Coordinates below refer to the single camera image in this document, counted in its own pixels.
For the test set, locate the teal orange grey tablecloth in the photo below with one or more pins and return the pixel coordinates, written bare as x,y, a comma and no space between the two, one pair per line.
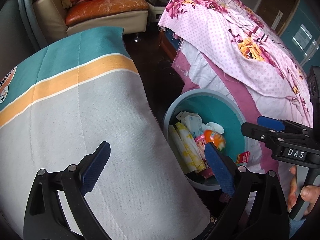
59,104

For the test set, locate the red white small packet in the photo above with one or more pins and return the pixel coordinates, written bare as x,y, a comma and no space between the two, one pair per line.
242,158

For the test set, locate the beige orange leather sofa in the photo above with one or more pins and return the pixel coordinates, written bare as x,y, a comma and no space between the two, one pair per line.
56,22

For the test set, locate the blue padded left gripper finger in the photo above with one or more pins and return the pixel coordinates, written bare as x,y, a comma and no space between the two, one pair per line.
222,167
92,166

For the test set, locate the yellow white patterned wrapper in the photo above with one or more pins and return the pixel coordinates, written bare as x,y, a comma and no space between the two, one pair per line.
186,147

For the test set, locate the white bedside cabinet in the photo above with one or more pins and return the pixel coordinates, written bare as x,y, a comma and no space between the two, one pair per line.
156,9

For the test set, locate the person's right hand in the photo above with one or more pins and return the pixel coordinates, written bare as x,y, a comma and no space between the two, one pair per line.
308,194

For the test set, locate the white paper cup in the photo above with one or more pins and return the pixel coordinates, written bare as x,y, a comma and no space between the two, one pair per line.
215,127

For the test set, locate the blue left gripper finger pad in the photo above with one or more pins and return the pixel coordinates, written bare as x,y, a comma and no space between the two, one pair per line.
274,124

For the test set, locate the round teal trash bin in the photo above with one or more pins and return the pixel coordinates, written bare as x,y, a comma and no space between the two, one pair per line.
211,106

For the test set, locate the white tissue packet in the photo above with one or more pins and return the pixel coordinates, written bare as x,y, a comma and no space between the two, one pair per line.
192,121

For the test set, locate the pink red snack wrapper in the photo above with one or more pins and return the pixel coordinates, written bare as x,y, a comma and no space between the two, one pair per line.
200,143

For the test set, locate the pink floral bed quilt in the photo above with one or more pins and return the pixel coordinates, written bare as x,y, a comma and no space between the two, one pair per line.
228,48

